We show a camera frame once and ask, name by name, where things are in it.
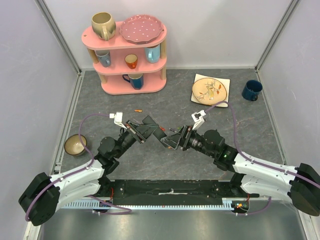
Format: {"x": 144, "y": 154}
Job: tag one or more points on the dark blue mug on shelf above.
{"x": 136, "y": 80}

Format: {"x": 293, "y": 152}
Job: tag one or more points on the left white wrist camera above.
{"x": 117, "y": 119}

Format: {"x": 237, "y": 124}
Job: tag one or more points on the aluminium cable duct rail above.
{"x": 91, "y": 204}

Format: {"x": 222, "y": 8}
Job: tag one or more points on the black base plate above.
{"x": 136, "y": 192}

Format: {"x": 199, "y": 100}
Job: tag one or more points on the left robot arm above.
{"x": 46, "y": 194}

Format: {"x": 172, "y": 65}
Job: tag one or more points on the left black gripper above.
{"x": 136, "y": 130}

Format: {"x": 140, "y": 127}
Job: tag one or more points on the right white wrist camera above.
{"x": 198, "y": 118}

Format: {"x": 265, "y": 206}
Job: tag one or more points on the navy blue cup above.
{"x": 252, "y": 90}

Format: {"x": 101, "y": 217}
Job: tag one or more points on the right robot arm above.
{"x": 298, "y": 185}

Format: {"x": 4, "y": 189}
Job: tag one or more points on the grey-blue mug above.
{"x": 104, "y": 57}

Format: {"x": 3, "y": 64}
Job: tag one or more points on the brown ceramic bowl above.
{"x": 73, "y": 145}

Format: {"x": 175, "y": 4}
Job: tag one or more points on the pink polka dot plate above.
{"x": 141, "y": 29}

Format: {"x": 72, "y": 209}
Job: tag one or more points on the light blue mug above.
{"x": 152, "y": 54}

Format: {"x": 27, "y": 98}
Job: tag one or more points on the round beige painted plate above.
{"x": 209, "y": 91}

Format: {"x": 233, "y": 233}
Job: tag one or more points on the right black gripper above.
{"x": 183, "y": 137}

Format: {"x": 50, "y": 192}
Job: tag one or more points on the pink three-tier shelf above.
{"x": 111, "y": 77}

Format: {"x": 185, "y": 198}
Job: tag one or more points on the beige ceramic mug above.
{"x": 103, "y": 25}

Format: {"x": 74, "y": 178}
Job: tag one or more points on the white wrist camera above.
{"x": 198, "y": 118}
{"x": 117, "y": 119}

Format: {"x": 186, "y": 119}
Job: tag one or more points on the orange cup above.
{"x": 131, "y": 61}

